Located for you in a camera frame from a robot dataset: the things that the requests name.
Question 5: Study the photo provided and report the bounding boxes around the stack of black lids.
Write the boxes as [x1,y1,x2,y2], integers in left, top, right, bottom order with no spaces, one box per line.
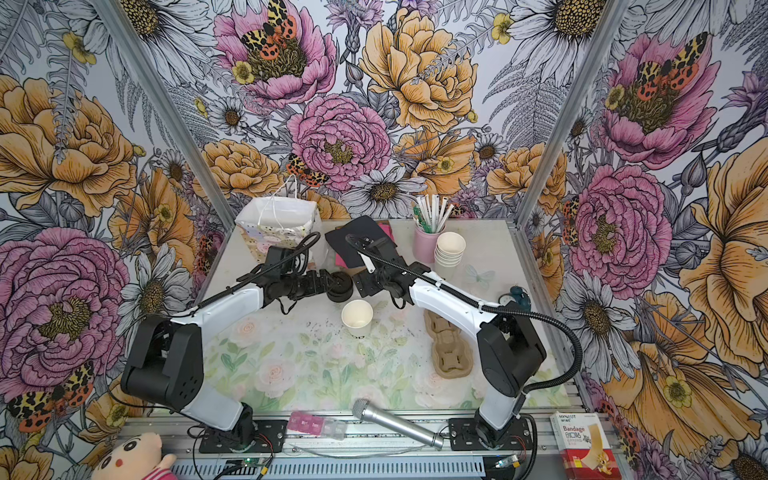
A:
[326,271,354,303]

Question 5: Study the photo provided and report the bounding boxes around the white paper coffee cup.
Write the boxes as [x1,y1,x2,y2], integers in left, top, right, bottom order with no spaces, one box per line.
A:
[341,299,374,339]

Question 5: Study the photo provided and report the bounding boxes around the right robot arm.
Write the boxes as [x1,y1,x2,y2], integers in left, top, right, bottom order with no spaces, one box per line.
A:
[344,234,584,449]

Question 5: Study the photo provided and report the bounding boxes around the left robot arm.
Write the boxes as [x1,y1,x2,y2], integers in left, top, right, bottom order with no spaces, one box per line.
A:
[121,232,326,450]

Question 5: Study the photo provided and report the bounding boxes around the pink straw holder cup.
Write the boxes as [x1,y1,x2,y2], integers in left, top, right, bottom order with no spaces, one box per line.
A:
[412,226,442,264]

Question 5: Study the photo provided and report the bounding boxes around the pink napkins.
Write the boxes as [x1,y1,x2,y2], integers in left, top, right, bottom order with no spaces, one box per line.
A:
[333,221,397,269]

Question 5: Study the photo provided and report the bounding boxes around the cardboard napkin box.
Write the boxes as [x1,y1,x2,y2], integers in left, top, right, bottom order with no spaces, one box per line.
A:
[335,220,400,280]

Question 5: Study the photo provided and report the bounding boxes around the black napkin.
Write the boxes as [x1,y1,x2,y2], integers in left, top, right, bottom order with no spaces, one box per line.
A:
[323,215,391,269]

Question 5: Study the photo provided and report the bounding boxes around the pastel patterned gift bag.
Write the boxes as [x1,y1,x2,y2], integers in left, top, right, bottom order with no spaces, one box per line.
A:
[235,174,322,263]

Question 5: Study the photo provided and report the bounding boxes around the stack of white paper cups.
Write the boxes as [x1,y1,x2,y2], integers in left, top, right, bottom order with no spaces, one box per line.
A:
[434,232,467,280]

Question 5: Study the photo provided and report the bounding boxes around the white paper straws bundle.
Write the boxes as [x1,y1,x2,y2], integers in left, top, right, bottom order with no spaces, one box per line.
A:
[412,195,454,234]

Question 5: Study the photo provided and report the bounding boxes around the brown pulp cup carrier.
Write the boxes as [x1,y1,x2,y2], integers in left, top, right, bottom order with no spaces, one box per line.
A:
[424,310,474,379]

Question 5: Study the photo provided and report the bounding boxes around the teal alarm clock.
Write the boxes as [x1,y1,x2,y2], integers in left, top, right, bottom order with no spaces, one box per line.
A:
[498,286,532,312]

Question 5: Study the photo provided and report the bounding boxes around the silver microphone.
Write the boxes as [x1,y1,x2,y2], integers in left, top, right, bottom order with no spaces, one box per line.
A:
[352,398,444,450]

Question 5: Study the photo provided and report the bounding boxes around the pink plastic tray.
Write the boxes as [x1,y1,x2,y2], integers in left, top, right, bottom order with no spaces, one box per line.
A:
[287,411,347,441]

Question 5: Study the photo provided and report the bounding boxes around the plush doll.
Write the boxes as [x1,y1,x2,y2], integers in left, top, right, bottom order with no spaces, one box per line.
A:
[91,432,177,480]

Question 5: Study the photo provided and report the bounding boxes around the bandage box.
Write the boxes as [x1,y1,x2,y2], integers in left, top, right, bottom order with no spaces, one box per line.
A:
[550,412,623,480]

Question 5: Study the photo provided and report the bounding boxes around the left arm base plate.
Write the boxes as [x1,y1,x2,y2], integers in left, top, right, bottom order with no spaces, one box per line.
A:
[198,420,287,454]

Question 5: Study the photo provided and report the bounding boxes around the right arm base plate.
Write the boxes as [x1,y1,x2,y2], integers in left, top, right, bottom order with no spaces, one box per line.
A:
[448,417,533,451]

